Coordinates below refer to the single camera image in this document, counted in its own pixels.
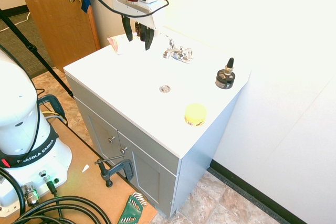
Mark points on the grey vanity cabinet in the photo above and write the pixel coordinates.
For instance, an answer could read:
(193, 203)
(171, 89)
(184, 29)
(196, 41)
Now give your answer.
(136, 155)

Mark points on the white sink top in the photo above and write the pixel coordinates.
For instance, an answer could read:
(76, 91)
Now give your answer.
(157, 82)

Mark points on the metal cabinet knob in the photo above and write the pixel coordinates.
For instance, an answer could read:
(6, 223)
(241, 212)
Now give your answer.
(112, 139)
(123, 150)

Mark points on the chrome sink drain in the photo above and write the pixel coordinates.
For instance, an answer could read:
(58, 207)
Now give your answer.
(165, 88)

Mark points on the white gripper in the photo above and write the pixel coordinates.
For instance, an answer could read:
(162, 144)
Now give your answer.
(131, 3)

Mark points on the yellow round jar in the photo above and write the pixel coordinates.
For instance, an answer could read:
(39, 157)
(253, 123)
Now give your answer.
(195, 115)

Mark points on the brown wooden door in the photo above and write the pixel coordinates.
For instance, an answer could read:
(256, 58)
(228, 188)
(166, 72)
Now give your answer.
(57, 16)

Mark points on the black tripod leg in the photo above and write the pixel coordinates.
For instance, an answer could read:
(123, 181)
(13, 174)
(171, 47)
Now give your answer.
(34, 51)

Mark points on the brown wooden base board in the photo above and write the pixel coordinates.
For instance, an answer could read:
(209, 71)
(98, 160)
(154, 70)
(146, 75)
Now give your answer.
(86, 176)

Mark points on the pink white cloth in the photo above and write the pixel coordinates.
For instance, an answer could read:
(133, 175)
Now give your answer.
(116, 44)

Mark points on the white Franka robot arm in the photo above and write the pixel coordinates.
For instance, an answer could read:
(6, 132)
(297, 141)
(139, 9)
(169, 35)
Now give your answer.
(18, 119)

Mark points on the black C-clamp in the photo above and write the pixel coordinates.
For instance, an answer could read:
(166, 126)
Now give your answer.
(115, 169)

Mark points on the black dropper bottle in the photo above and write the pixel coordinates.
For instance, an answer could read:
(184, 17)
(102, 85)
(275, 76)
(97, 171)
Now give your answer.
(225, 75)

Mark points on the green hex key set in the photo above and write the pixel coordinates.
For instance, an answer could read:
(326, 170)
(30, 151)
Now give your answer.
(132, 208)

